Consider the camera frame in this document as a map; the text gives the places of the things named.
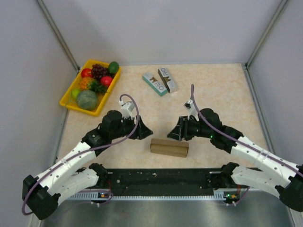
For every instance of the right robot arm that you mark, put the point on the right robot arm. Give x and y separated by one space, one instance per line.
273 175

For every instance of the green lime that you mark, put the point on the green lime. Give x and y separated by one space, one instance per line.
74 93

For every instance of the red apple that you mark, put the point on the red apple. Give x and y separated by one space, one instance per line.
86 72

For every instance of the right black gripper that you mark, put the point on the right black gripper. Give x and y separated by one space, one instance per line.
181 132

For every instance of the yellow plastic tray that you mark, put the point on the yellow plastic tray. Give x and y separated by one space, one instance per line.
67 102

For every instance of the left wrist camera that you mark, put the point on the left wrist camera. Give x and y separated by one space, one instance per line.
126 108

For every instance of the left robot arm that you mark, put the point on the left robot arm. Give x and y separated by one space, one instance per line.
45 192

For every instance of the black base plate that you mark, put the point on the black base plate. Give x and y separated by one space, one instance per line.
163 182

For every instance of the teal white carton box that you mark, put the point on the teal white carton box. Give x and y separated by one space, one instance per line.
156 85

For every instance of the dark purple grape bunch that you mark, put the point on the dark purple grape bunch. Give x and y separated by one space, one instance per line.
98 71

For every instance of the silver brown carton box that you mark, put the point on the silver brown carton box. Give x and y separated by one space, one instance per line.
167 79

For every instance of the brown cardboard box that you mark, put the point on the brown cardboard box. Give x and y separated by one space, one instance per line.
169 147

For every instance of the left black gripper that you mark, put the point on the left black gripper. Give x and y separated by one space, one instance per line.
141 131

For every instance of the red peach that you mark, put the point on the red peach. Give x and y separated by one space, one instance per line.
106 81

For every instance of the green round melon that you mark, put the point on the green round melon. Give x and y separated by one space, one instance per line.
87 100

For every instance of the aluminium rail with cable duct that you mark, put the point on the aluminium rail with cable duct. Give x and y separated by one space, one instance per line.
228 195

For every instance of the green avocado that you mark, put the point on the green avocado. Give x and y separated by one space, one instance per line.
113 67

